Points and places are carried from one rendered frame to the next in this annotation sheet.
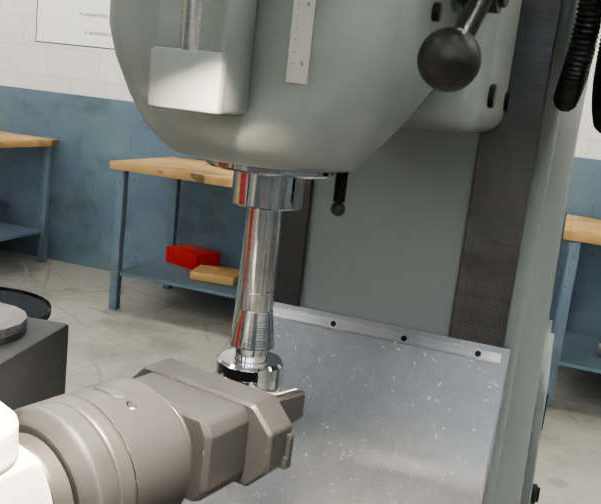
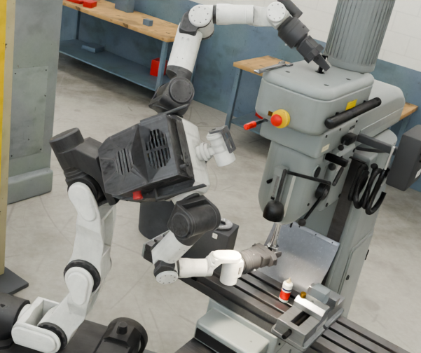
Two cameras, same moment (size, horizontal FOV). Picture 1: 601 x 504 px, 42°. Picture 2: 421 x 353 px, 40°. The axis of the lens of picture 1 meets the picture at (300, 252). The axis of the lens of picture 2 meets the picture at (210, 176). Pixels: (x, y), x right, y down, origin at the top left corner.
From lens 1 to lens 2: 1.82 m
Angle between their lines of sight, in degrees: 18
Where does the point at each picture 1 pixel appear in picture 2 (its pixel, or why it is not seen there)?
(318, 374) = (293, 238)
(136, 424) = (254, 256)
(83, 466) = (247, 262)
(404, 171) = not seen: hidden behind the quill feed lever
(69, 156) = (209, 43)
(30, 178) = not seen: hidden behind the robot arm
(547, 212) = (354, 213)
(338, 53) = (289, 213)
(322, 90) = (286, 217)
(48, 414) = (243, 254)
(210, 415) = (264, 255)
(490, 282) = (337, 226)
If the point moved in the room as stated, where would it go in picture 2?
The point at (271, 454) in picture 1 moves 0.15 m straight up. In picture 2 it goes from (273, 262) to (281, 230)
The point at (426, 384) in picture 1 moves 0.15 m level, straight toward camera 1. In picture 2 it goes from (318, 246) to (307, 261)
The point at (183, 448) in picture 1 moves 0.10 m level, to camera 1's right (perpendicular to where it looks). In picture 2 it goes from (260, 260) to (285, 269)
